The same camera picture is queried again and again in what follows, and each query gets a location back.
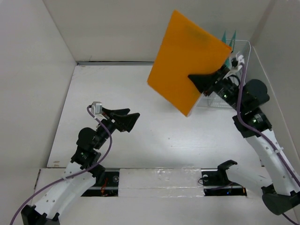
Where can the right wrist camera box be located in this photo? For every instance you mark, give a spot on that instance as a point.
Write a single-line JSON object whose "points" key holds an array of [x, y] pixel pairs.
{"points": [[237, 61]]}

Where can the white wire desk organizer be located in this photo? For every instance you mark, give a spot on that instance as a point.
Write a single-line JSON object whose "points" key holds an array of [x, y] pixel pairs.
{"points": [[241, 47]]}

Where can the metal rail at back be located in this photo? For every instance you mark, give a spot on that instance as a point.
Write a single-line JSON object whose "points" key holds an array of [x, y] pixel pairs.
{"points": [[115, 63]]}

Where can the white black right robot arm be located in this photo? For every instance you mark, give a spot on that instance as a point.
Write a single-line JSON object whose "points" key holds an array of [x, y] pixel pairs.
{"points": [[280, 192]]}

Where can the orange file folder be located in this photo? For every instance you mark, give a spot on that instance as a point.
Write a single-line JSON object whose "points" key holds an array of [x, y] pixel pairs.
{"points": [[186, 49]]}

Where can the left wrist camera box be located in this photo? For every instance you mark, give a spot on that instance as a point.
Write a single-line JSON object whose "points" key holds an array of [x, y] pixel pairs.
{"points": [[96, 108]]}

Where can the front mounting rail with wires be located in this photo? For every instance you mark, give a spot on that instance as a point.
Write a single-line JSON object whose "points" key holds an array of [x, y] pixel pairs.
{"points": [[161, 182]]}

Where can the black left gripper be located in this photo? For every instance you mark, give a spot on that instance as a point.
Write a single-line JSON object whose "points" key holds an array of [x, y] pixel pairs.
{"points": [[125, 121]]}

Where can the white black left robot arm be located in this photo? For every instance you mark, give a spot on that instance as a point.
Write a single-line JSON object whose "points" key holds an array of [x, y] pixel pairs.
{"points": [[84, 169]]}

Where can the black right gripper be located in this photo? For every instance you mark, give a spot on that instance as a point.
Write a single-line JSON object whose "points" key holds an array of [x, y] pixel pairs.
{"points": [[203, 81]]}

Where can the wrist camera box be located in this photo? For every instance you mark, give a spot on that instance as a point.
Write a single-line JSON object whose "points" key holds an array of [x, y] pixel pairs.
{"points": [[96, 108], [237, 61]]}

